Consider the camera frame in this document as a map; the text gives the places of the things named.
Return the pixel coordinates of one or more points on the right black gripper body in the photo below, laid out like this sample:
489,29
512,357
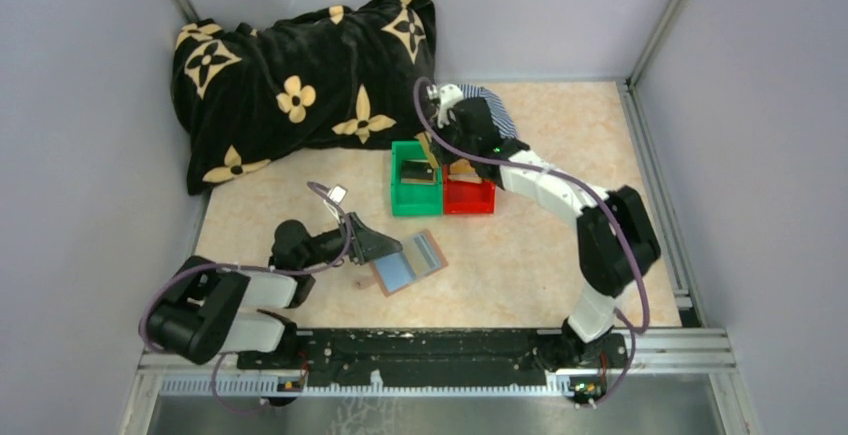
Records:
451,132

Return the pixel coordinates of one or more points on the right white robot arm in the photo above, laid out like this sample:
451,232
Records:
617,243

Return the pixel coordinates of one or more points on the black floral blanket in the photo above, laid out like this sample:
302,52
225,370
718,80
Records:
338,77

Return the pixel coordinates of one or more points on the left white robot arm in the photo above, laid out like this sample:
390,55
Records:
209,308

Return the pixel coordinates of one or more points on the white toothed cable rail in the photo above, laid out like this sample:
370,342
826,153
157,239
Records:
258,385

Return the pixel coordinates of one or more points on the blue striped cloth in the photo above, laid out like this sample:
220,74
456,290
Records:
499,114

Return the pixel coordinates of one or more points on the pink leather card holder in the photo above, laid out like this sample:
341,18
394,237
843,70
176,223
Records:
419,258

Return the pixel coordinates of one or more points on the black VIP card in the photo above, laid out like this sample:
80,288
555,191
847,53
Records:
417,172

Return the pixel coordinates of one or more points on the red plastic bin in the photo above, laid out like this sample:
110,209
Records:
460,198

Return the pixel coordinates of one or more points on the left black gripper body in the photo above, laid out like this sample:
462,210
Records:
327,246

